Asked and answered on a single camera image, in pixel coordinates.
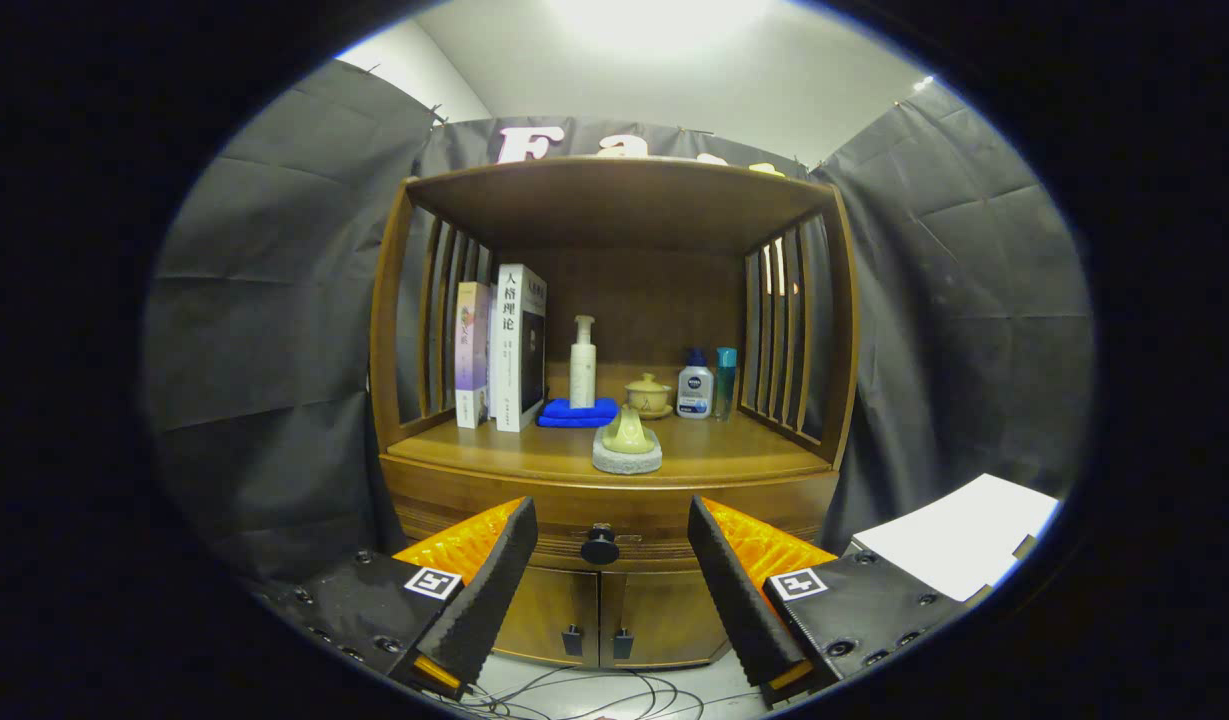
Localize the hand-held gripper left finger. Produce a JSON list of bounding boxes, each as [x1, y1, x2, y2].
[[269, 496, 540, 701]]

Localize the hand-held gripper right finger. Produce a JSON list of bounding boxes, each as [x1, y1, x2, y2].
[[687, 495, 995, 706]]

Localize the wooden drawer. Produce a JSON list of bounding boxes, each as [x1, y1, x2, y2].
[[389, 480, 837, 571]]

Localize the pale green ornament grey base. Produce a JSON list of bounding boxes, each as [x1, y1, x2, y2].
[[591, 404, 664, 475]]

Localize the wooden cabinet door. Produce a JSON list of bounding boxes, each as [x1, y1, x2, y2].
[[599, 568, 733, 669], [489, 565, 602, 668]]

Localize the wooden countertop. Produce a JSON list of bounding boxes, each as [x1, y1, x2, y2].
[[386, 362, 835, 491]]

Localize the wooden cabinet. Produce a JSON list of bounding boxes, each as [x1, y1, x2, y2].
[[369, 155, 861, 669]]

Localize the blue folded cloth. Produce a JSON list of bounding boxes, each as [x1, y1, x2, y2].
[[536, 397, 621, 429]]

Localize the white bottle blue cap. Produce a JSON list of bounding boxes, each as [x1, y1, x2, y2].
[[676, 348, 715, 419]]

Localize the yellow lidded teacup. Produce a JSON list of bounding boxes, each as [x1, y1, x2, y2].
[[624, 373, 675, 420]]

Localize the purple book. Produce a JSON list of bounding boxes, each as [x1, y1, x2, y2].
[[454, 281, 491, 430]]

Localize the white pump bottle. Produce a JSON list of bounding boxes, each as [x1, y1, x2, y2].
[[569, 315, 598, 409]]

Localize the thick white book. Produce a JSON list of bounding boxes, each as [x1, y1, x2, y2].
[[489, 263, 549, 433]]

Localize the black backdrop cloth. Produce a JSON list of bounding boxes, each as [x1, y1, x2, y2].
[[139, 58, 1100, 586]]

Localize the black floor cables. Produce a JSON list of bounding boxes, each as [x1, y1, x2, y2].
[[424, 665, 765, 720]]

